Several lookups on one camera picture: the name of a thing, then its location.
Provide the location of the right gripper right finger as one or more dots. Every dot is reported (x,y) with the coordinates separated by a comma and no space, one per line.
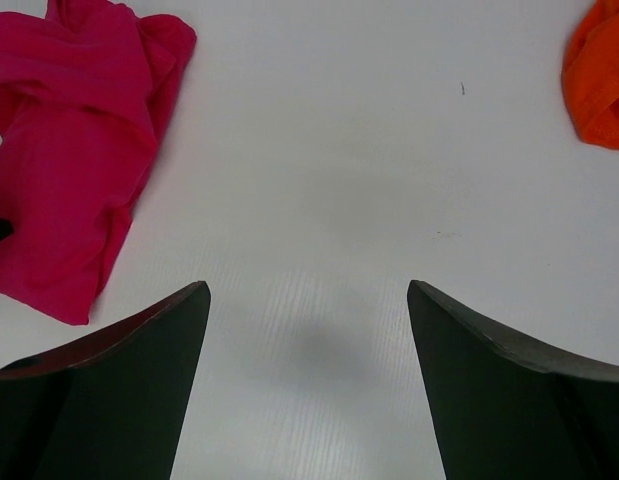
(505,405)

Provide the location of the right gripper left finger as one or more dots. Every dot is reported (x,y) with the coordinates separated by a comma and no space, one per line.
(109,405)

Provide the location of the magenta t shirt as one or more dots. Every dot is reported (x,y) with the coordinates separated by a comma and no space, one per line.
(86,96)

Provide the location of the orange t shirt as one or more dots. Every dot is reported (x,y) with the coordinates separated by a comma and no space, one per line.
(590,76)

